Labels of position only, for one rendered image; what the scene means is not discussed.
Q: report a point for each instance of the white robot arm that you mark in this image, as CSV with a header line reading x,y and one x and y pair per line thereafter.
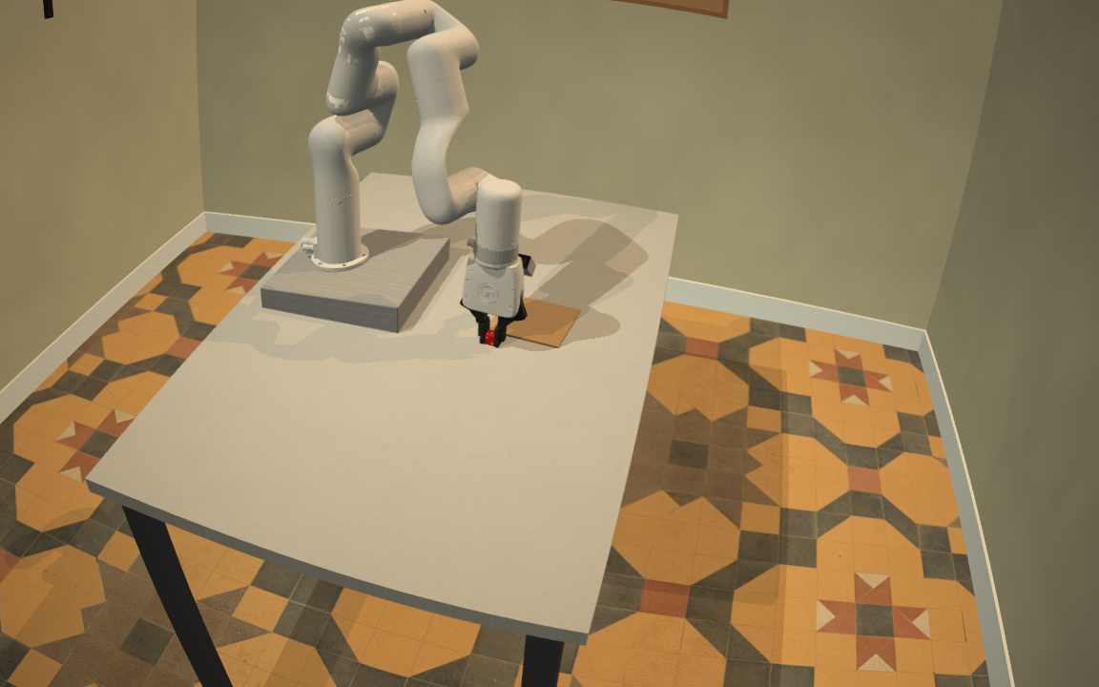
x,y
433,62

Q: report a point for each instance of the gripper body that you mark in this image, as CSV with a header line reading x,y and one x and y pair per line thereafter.
x,y
494,289

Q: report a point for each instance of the orange mat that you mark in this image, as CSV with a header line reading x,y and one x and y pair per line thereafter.
x,y
546,323

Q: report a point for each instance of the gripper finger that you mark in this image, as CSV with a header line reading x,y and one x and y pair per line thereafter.
x,y
500,330
483,321

